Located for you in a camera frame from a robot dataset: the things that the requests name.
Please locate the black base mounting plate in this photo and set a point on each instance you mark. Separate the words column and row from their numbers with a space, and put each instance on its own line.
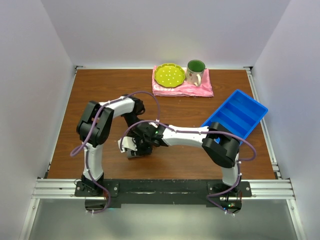
column 208, row 192

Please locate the grey sock black stripes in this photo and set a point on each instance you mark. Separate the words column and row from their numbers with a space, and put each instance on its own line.
column 132, row 154

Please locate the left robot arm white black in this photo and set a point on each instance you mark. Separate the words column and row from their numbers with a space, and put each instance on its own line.
column 94, row 128

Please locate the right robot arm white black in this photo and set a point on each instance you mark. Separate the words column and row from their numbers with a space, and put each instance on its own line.
column 220, row 145

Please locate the blue plastic divided bin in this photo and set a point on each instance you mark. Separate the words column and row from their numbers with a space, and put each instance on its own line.
column 239, row 114

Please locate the yellow-green dotted plate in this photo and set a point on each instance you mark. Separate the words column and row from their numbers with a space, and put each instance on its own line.
column 169, row 75

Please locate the pink folded cloth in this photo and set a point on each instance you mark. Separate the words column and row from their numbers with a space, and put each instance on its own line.
column 185, row 89

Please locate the aluminium frame rail front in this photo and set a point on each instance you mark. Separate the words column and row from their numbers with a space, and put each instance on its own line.
column 55, row 213

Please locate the cream mug green inside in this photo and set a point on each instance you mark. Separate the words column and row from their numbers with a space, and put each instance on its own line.
column 194, row 72

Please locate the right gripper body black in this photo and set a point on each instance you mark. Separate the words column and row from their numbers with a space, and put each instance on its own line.
column 143, row 146

